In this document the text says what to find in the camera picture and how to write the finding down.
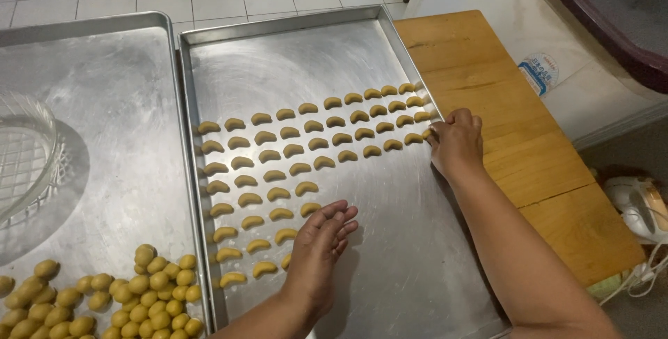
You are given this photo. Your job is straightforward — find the green cloth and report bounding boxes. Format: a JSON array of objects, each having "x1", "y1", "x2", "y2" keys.
[{"x1": 584, "y1": 271, "x2": 635, "y2": 300}]

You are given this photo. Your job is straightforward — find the pile of yellow dough balls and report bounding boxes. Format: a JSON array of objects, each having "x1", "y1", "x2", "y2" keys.
[{"x1": 0, "y1": 244, "x2": 204, "y2": 339}]

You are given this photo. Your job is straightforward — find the wooden board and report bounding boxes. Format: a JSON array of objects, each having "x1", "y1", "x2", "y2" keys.
[{"x1": 392, "y1": 10, "x2": 647, "y2": 287}]

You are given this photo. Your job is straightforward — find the person's left hand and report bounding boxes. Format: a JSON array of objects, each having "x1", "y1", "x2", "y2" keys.
[{"x1": 284, "y1": 200, "x2": 360, "y2": 313}]

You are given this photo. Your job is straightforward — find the clear glass bowl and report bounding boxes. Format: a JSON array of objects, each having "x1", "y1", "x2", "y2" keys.
[{"x1": 0, "y1": 91, "x2": 59, "y2": 225}]

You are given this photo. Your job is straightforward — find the metal baking tray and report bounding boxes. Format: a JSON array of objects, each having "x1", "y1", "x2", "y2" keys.
[
  {"x1": 177, "y1": 5, "x2": 513, "y2": 339},
  {"x1": 0, "y1": 11, "x2": 212, "y2": 339}
]

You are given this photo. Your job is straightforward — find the white power cable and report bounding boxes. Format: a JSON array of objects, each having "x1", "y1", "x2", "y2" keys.
[{"x1": 597, "y1": 240, "x2": 668, "y2": 306}]

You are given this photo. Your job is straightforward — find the purple plastic basin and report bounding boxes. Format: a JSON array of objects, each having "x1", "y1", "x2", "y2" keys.
[{"x1": 527, "y1": 0, "x2": 668, "y2": 94}]

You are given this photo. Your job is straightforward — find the round white sticker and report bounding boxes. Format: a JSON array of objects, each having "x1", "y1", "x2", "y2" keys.
[{"x1": 518, "y1": 52, "x2": 560, "y2": 97}]

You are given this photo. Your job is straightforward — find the rows of crescent dough pieces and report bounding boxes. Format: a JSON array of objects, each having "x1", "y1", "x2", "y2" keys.
[{"x1": 197, "y1": 82, "x2": 433, "y2": 289}]

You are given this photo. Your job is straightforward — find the person's right hand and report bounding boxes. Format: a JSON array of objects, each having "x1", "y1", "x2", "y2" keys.
[{"x1": 427, "y1": 108, "x2": 485, "y2": 179}]

